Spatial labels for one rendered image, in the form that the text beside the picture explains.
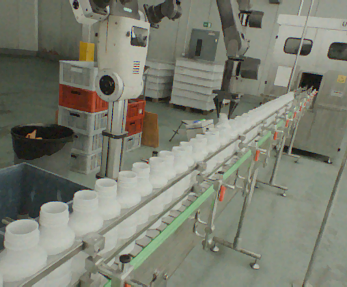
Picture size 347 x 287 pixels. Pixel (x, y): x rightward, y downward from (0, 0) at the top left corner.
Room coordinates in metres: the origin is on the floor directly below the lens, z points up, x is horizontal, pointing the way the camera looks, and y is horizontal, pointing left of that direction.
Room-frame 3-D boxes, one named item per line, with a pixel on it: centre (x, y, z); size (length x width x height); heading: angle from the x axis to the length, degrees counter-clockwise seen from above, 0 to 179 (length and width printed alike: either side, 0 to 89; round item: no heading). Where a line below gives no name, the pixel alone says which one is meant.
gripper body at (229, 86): (1.15, -0.16, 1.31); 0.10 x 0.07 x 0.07; 66
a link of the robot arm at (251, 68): (1.14, -0.19, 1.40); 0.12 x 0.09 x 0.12; 65
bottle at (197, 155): (0.88, -0.06, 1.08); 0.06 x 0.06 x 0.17
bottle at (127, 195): (0.56, 0.08, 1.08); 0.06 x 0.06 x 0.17
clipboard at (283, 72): (5.30, -1.54, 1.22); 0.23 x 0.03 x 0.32; 66
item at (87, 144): (3.41, 0.96, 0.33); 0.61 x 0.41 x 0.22; 162
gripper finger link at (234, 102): (1.15, -0.17, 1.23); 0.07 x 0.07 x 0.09; 66
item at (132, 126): (4.09, 0.78, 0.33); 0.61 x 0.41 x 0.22; 159
